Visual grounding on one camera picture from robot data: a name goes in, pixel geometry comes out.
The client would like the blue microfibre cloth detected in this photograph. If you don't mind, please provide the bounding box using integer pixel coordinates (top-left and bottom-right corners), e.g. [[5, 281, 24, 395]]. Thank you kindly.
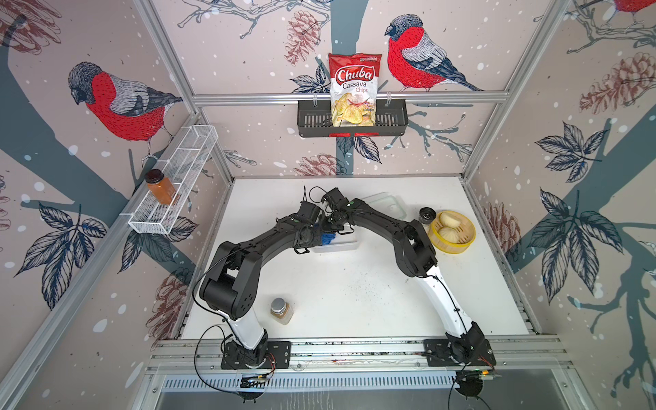
[[321, 233, 336, 246]]

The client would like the translucent plastic lunch box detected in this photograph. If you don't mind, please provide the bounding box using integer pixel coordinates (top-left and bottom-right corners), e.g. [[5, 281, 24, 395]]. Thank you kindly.
[[310, 232, 360, 254]]

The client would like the translucent lunch box lid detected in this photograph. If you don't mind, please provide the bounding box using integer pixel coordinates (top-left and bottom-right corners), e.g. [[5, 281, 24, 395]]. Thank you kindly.
[[362, 192, 408, 220]]

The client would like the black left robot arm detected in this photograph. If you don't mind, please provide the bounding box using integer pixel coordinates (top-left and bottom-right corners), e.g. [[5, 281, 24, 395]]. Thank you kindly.
[[198, 215, 322, 355]]

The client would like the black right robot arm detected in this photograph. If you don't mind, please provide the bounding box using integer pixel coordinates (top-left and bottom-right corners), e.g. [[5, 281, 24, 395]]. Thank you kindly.
[[321, 191, 496, 367]]

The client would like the small jar silver lid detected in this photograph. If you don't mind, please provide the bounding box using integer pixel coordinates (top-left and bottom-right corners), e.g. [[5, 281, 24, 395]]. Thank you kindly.
[[270, 297, 294, 326]]

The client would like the salt grinder black top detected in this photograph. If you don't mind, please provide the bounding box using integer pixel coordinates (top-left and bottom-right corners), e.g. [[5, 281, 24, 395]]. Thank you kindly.
[[419, 207, 437, 226]]

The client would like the yellow bowl with dumplings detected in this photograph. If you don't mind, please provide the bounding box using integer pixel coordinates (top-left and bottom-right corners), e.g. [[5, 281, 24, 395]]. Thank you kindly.
[[428, 210, 477, 255]]

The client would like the red cassava chips bag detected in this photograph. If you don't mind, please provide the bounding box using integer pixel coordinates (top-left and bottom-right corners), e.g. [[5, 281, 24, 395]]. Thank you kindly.
[[329, 53, 382, 127]]

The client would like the orange sauce bottle black cap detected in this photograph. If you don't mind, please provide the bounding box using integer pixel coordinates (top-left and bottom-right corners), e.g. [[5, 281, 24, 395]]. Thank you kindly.
[[145, 168, 178, 205]]

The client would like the black wire wall basket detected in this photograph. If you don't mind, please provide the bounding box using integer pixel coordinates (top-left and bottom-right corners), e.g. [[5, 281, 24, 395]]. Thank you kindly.
[[297, 99, 408, 138]]

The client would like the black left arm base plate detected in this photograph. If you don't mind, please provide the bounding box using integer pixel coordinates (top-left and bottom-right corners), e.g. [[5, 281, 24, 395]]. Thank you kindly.
[[220, 340, 291, 370]]

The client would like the clear acrylic wall shelf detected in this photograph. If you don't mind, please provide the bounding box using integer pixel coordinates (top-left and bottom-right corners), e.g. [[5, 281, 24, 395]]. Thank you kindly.
[[128, 125, 218, 235]]

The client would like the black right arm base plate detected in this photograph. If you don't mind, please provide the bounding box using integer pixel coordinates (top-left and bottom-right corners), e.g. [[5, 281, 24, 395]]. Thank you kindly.
[[422, 338, 496, 367]]

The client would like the aluminium horizontal frame bar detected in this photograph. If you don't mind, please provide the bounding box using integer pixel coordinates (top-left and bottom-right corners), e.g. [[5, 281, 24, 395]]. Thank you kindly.
[[191, 91, 511, 107]]

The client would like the aluminium front rail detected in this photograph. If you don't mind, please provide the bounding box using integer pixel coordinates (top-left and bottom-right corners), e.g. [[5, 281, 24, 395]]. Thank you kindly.
[[143, 334, 574, 374]]

